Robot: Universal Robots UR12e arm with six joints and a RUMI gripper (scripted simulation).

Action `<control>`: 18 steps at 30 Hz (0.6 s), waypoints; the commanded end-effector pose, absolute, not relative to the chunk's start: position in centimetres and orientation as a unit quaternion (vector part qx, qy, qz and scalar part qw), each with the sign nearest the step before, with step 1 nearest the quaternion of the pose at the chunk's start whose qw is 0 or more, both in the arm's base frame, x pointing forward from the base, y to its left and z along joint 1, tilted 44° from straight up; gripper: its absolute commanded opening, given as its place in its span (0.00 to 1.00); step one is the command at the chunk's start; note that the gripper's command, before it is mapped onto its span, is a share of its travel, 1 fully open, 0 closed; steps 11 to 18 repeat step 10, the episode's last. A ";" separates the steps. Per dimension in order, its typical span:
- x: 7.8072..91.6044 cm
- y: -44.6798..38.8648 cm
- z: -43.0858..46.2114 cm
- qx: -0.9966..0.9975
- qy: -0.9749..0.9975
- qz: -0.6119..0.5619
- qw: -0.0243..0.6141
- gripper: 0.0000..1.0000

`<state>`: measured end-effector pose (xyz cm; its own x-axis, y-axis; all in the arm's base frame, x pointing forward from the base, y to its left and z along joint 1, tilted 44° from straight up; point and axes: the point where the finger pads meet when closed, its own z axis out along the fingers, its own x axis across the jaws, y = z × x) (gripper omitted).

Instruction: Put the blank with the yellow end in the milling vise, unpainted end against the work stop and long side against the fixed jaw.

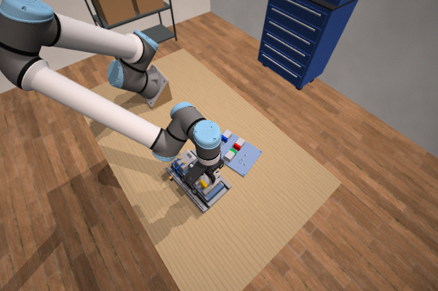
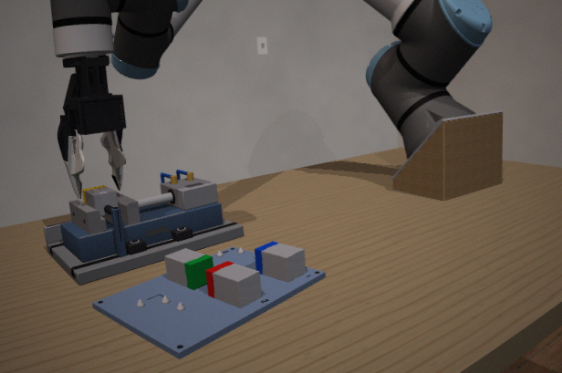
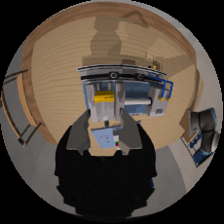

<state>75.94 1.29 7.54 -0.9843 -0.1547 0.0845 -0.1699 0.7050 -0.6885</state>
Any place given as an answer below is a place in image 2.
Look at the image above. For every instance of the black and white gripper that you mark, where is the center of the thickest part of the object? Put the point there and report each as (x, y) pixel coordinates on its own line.
(99, 114)

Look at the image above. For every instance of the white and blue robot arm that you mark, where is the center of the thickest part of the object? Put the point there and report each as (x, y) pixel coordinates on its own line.
(408, 78)

